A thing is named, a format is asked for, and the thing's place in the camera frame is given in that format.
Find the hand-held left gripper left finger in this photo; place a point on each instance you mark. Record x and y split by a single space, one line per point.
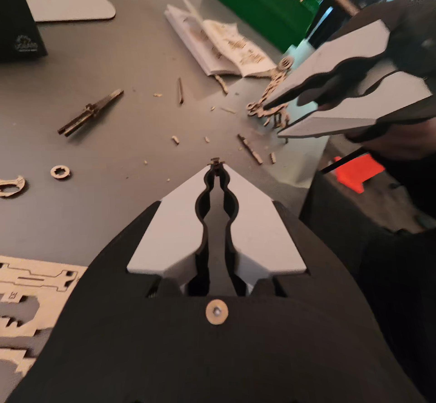
170 236

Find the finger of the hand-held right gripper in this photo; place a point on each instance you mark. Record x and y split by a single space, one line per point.
340 49
374 103

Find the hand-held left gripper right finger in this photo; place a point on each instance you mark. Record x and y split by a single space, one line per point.
269 236

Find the wooden model frame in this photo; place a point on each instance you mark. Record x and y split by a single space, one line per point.
277 76

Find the small cross-shaped wooden part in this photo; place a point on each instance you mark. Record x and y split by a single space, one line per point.
214 162
220 164

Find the green plastic bin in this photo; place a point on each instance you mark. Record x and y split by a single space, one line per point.
259 1

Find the wooden parts sheet round holes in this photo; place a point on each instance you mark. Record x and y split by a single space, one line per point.
41 263

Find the person's right forearm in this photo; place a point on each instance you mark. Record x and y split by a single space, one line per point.
408 185

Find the dark model kit box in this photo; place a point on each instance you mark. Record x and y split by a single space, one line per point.
17 18

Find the person's right hand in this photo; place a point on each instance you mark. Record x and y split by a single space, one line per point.
408 141

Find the notched wooden strip scrap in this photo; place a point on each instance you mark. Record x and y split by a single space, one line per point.
250 149

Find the instruction booklet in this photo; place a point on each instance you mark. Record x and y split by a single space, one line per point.
218 45

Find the curved wooden sliver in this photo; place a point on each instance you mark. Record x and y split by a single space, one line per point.
221 84

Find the person's black clothing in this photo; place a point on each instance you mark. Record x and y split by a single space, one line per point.
391 290

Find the thin wooden strip scrap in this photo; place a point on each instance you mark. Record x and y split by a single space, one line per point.
180 90

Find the wooden crescent part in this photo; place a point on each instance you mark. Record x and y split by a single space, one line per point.
18 185

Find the long wooden frame strip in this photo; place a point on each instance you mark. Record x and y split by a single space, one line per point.
90 112

